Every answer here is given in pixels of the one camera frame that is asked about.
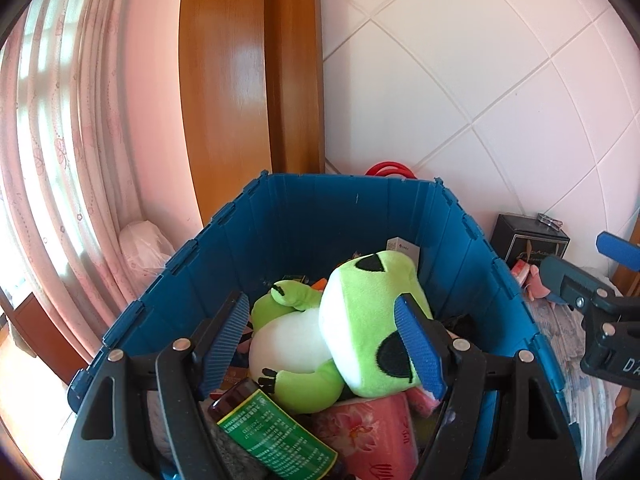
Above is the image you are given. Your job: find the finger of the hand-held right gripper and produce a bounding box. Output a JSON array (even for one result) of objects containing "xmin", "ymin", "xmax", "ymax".
[
  {"xmin": 596, "ymin": 231, "xmax": 640, "ymax": 272},
  {"xmin": 541, "ymin": 254, "xmax": 623, "ymax": 313}
]

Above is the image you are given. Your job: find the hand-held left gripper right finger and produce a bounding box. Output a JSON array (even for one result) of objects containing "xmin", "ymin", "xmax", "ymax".
[{"xmin": 393, "ymin": 294, "xmax": 583, "ymax": 480}]

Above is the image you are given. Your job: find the dark printed box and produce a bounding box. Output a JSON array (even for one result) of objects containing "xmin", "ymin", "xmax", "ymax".
[{"xmin": 491, "ymin": 213, "xmax": 572, "ymax": 271}]

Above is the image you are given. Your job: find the pink floral curtain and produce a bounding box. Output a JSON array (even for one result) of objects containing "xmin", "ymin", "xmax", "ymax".
[{"xmin": 0, "ymin": 0, "xmax": 201, "ymax": 361}]

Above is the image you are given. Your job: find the grey plush toy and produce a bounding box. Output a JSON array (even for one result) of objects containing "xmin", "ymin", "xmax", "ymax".
[{"xmin": 212, "ymin": 422, "xmax": 273, "ymax": 480}]

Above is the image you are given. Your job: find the brown bottle with green label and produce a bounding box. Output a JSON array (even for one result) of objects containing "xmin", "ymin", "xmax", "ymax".
[{"xmin": 207, "ymin": 377, "xmax": 346, "ymax": 480}]

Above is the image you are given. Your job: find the red ring handle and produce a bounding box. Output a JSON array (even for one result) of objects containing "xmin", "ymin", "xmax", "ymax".
[{"xmin": 365, "ymin": 160, "xmax": 417, "ymax": 181}]

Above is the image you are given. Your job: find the small pink packet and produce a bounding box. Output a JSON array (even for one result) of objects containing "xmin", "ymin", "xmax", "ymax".
[{"xmin": 407, "ymin": 385, "xmax": 443, "ymax": 418}]

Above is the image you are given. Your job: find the person's right hand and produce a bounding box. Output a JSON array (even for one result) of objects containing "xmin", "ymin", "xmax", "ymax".
[{"xmin": 606, "ymin": 389, "xmax": 635, "ymax": 450}]

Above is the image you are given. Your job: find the blue white printed blanket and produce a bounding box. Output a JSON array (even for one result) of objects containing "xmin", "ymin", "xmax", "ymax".
[{"xmin": 525, "ymin": 260, "xmax": 640, "ymax": 461}]

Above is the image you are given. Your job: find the blue plastic storage crate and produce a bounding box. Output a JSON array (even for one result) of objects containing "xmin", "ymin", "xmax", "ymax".
[{"xmin": 67, "ymin": 170, "xmax": 573, "ymax": 480}]

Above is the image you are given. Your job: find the pink tissue pack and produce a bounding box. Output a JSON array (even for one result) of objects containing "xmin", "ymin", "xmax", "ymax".
[{"xmin": 320, "ymin": 392, "xmax": 418, "ymax": 480}]

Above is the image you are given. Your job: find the clear plastic bag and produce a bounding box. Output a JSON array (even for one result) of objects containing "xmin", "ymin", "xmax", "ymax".
[{"xmin": 119, "ymin": 219, "xmax": 177, "ymax": 286}]

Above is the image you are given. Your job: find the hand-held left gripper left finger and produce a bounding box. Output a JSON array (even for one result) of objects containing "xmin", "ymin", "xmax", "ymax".
[{"xmin": 60, "ymin": 291, "xmax": 251, "ymax": 480}]

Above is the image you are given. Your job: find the small white box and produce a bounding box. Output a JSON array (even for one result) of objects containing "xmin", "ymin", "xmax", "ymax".
[{"xmin": 386, "ymin": 236, "xmax": 421, "ymax": 266}]

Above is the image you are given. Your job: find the dark wooden furniture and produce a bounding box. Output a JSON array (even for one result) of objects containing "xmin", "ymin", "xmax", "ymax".
[{"xmin": 0, "ymin": 285, "xmax": 88, "ymax": 401}]

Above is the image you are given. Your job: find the green frog plush toy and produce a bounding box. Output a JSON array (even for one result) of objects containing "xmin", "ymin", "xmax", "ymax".
[{"xmin": 248, "ymin": 251, "xmax": 435, "ymax": 415}]

